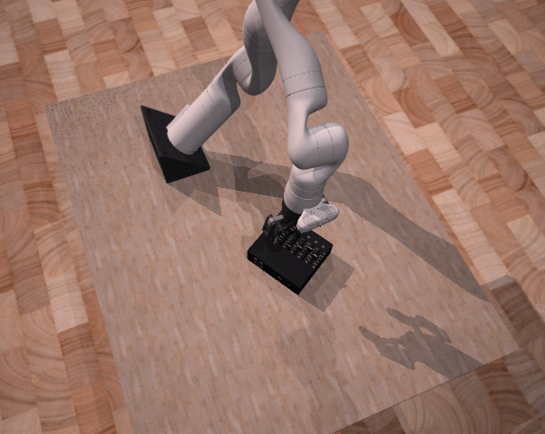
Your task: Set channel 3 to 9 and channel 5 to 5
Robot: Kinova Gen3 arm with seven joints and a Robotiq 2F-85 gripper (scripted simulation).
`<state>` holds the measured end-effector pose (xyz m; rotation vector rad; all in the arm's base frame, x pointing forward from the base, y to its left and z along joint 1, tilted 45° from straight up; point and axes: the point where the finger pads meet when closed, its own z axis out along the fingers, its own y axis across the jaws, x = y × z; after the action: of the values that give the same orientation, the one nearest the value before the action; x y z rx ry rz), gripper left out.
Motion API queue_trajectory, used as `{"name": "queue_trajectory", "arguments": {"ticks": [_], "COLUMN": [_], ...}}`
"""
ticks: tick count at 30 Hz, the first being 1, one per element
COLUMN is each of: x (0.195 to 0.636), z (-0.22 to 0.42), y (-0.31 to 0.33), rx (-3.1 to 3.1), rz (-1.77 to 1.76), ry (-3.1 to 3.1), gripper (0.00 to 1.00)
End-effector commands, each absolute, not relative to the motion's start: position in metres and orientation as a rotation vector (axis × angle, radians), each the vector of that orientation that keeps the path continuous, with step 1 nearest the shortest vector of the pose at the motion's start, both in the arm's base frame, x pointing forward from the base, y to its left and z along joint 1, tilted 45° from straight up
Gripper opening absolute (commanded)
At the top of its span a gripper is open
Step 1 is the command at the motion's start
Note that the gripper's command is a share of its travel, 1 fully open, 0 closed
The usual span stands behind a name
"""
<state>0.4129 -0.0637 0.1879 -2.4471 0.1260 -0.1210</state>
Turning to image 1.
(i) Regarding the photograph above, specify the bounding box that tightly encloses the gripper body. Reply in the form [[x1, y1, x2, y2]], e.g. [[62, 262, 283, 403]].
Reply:
[[279, 196, 302, 224]]

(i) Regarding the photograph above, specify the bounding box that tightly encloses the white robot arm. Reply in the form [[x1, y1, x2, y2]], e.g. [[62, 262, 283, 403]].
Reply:
[[166, 0, 349, 232]]

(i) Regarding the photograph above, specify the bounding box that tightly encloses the black lighting desk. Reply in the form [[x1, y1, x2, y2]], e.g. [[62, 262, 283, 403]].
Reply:
[[247, 225, 333, 295]]

